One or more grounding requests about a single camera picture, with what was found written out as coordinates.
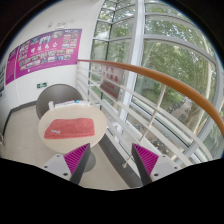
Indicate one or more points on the red and white notice sign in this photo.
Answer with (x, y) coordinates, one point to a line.
(111, 79)

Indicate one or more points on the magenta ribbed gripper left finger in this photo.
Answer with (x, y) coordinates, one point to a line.
(70, 166)

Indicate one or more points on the large magenta wall poster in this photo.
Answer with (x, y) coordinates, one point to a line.
(52, 49)

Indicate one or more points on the small magenta wall poster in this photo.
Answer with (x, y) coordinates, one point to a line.
(10, 68)

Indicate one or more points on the green exit sign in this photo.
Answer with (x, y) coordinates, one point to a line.
(41, 85)

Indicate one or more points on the white window frame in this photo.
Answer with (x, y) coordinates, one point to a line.
(154, 35)

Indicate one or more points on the red folded towel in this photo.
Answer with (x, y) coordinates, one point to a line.
(70, 128)

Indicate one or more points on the white papers on table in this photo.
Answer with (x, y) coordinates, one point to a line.
(52, 105)

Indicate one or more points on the grey round-back chair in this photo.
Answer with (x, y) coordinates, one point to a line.
(57, 93)

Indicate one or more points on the round cream table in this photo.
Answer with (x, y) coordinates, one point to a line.
(63, 146)

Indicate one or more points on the orange wooden handrail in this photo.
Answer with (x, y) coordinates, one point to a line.
(173, 83)

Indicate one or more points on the white metal railing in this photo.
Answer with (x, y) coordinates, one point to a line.
(134, 117)

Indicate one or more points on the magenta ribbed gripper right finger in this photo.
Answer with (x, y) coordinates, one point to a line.
(151, 166)

